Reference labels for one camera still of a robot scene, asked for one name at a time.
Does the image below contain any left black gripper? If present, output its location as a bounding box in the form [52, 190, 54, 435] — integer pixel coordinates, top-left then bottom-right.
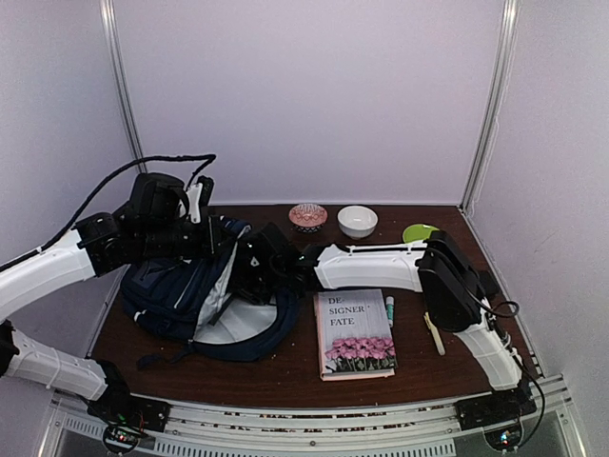
[138, 214, 236, 259]

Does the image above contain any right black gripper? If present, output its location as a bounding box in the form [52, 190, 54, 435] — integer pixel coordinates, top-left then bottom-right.
[222, 254, 285, 304]

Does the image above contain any navy blue backpack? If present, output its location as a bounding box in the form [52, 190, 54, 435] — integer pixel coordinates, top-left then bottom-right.
[120, 217, 300, 363]

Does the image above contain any pink flower Fate book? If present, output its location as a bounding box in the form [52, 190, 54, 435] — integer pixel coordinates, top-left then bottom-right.
[314, 288, 398, 381]

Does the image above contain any white green glue stick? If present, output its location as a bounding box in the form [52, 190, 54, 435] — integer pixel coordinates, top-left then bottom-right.
[385, 295, 395, 328]

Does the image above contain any black pencil case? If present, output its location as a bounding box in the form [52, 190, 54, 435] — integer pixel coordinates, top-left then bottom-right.
[479, 270, 501, 301]

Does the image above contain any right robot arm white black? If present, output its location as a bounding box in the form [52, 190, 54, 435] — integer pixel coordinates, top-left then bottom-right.
[231, 226, 525, 421]

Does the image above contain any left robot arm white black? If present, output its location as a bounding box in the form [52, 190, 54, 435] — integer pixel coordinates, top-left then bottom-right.
[1, 213, 226, 423]

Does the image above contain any red patterned bowl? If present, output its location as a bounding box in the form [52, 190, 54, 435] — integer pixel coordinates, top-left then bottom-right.
[288, 203, 328, 233]

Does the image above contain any white ceramic bowl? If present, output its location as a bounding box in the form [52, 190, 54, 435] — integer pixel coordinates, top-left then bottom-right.
[337, 206, 379, 240]

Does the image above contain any green plate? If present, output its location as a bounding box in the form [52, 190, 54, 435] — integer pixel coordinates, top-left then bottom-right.
[402, 224, 438, 243]

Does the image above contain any cream yellow marker pen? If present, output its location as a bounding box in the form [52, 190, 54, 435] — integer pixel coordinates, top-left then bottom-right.
[423, 312, 445, 356]

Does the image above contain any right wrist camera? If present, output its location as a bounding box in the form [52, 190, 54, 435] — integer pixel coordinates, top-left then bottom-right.
[242, 222, 289, 272]

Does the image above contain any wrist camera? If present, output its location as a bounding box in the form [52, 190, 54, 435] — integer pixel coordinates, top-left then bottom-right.
[125, 172, 214, 226]
[242, 222, 289, 272]

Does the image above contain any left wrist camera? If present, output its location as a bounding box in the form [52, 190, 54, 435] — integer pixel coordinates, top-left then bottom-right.
[125, 172, 214, 226]

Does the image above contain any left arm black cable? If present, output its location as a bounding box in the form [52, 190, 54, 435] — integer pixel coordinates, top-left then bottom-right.
[0, 152, 218, 268]

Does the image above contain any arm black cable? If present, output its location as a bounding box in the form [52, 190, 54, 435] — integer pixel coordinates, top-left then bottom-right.
[0, 152, 218, 268]
[475, 299, 521, 329]

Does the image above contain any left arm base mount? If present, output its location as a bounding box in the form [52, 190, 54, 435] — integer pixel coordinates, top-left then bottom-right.
[82, 395, 171, 456]

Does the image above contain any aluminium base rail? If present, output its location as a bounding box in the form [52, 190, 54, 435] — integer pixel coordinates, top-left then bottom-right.
[45, 373, 584, 457]

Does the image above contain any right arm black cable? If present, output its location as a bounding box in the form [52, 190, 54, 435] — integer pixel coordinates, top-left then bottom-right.
[475, 299, 521, 329]

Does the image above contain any left aluminium frame post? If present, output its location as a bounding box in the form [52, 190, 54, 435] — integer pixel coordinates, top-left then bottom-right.
[99, 0, 144, 159]

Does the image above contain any aluminium frame post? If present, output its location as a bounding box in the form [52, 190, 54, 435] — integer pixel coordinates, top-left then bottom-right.
[461, 0, 521, 216]
[99, 0, 144, 159]

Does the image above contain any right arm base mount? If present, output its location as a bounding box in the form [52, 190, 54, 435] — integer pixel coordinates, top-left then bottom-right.
[455, 392, 537, 453]

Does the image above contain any right aluminium frame post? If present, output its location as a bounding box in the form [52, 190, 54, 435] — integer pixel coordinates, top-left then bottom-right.
[461, 0, 521, 216]

